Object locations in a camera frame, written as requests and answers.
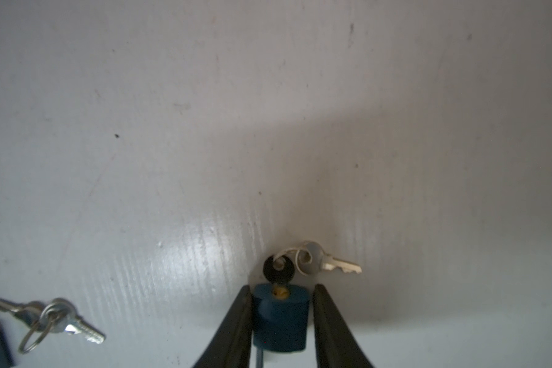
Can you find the blue padlock with key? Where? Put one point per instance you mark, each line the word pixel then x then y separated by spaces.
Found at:
pixel 57 317
pixel 280 308

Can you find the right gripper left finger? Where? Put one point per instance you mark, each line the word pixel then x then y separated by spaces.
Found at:
pixel 231 344

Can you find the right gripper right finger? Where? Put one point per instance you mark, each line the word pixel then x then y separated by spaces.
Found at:
pixel 335 344

